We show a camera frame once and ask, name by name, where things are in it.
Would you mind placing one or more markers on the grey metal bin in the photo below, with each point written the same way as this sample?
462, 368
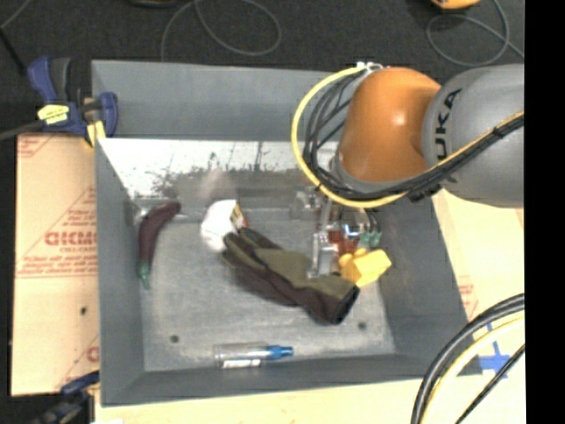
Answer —
220, 298

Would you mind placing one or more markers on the brown cardboard board, red print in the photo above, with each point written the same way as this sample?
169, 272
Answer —
53, 245

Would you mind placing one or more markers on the dark brown and olive glove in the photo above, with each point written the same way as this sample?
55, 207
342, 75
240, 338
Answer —
287, 276

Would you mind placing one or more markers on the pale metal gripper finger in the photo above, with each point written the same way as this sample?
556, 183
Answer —
324, 259

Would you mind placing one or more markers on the clear tube with blue cap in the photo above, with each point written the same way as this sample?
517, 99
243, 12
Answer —
247, 355

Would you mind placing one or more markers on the yellow toy block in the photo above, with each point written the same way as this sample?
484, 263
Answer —
370, 265

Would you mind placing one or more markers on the white crumpled packet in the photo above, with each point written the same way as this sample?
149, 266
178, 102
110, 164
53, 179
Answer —
216, 223

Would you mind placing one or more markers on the purple toy eggplant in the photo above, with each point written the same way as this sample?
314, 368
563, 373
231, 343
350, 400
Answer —
152, 232

